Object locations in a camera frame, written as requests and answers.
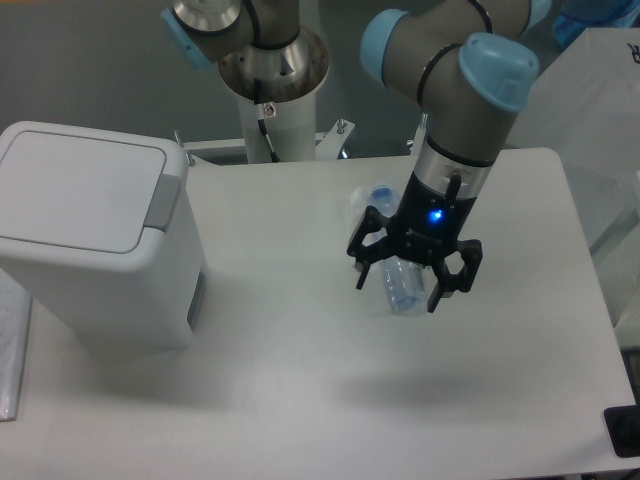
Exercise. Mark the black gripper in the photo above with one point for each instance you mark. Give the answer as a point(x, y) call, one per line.
point(425, 229)

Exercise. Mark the white plastic trash can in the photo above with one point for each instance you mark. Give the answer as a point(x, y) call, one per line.
point(97, 226)

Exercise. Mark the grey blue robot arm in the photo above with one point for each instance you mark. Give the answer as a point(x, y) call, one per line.
point(460, 62)

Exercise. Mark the clear plastic water bottle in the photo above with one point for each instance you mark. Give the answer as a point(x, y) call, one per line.
point(403, 281)

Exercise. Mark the clear plastic wrapper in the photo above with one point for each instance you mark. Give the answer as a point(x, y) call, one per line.
point(357, 210)

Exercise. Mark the metal clamp bolt right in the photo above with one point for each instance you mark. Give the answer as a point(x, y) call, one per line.
point(414, 144)

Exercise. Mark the metal clamp bolt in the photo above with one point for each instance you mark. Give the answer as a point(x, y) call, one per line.
point(180, 143)
point(414, 144)

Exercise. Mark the metal clamp bolt left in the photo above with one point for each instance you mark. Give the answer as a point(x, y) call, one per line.
point(180, 143)

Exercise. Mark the blue object top right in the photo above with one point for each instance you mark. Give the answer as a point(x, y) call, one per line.
point(576, 16)

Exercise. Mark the black device at corner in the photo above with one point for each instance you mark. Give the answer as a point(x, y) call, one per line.
point(622, 423)

